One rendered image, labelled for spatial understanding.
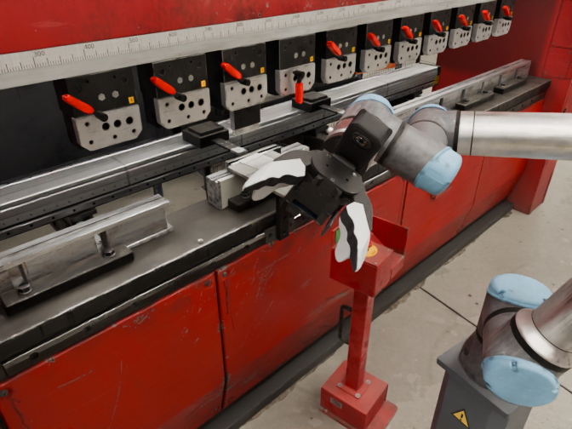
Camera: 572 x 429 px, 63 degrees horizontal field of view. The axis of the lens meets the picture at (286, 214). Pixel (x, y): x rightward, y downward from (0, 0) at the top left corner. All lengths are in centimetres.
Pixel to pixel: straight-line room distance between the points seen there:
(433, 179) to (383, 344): 157
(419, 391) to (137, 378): 116
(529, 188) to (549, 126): 257
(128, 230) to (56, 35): 50
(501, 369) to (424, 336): 144
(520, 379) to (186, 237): 86
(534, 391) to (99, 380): 98
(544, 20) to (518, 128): 236
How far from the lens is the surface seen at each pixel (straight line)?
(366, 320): 163
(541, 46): 320
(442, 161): 73
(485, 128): 84
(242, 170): 138
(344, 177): 57
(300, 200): 59
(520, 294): 100
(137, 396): 145
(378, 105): 74
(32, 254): 121
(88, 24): 110
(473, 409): 117
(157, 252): 128
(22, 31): 106
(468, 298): 259
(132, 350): 133
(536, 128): 84
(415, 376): 214
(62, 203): 148
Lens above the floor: 159
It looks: 31 degrees down
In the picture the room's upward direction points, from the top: straight up
